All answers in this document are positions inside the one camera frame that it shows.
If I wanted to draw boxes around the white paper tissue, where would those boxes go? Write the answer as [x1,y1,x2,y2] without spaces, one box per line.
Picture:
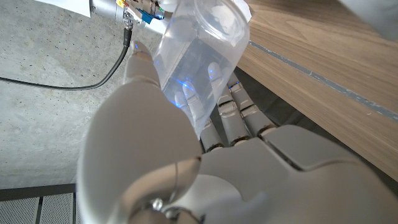
[144,20,169,35]

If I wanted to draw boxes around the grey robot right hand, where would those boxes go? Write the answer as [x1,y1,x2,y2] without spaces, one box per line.
[155,0,178,14]

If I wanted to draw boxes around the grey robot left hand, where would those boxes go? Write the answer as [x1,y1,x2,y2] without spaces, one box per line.
[76,40,398,224]

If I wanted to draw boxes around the grey tape strip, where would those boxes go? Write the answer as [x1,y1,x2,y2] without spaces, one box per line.
[248,39,398,123]

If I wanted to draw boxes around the small clear plastic box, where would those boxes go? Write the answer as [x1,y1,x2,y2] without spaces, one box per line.
[338,0,398,42]

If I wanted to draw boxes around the clear plastic measuring cup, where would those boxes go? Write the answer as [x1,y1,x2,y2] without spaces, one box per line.
[152,0,251,139]

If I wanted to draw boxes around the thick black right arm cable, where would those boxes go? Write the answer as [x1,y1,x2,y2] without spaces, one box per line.
[0,27,133,91]

